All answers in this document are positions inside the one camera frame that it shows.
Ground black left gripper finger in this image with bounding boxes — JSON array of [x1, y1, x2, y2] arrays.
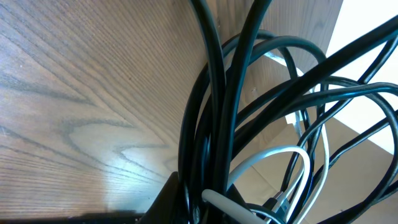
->
[[138, 172, 187, 224]]

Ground white cable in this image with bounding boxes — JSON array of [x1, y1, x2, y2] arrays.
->
[[201, 51, 330, 224]]

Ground black cable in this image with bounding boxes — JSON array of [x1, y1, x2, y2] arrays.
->
[[177, 0, 398, 224]]

